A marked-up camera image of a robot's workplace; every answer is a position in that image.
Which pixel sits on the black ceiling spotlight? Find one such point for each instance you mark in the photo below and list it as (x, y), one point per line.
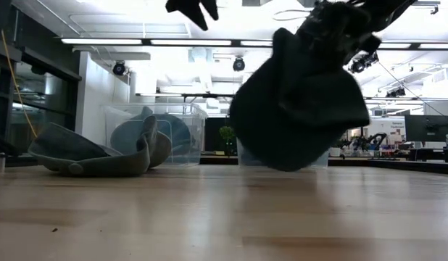
(119, 68)
(239, 64)

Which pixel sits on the black computer monitor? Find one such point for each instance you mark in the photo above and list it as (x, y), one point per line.
(427, 128)

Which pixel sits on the dark grey baseball cap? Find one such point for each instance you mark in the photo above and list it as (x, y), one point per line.
(82, 152)

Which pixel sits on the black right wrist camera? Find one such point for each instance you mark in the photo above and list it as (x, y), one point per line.
(363, 62)

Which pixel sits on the leafy green indoor plant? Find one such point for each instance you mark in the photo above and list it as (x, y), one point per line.
(227, 136)

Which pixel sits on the black desktop robot arm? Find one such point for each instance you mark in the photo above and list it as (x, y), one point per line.
(378, 138)

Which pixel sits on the clear plastic storage bin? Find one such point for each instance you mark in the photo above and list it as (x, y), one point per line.
(198, 145)
(322, 161)

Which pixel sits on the long ceiling light strip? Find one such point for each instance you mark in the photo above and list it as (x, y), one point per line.
(191, 42)
(100, 41)
(394, 46)
(256, 43)
(438, 46)

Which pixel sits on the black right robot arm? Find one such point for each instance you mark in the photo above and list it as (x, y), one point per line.
(387, 11)

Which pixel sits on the dark glass partition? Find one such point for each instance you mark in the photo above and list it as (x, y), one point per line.
(46, 108)

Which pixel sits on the blue-grey baseball cap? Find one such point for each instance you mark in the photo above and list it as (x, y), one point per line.
(300, 119)

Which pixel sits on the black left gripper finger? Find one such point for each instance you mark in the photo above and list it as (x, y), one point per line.
(189, 9)
(211, 7)

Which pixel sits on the light grey baseball cap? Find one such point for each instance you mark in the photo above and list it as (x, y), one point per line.
(173, 130)

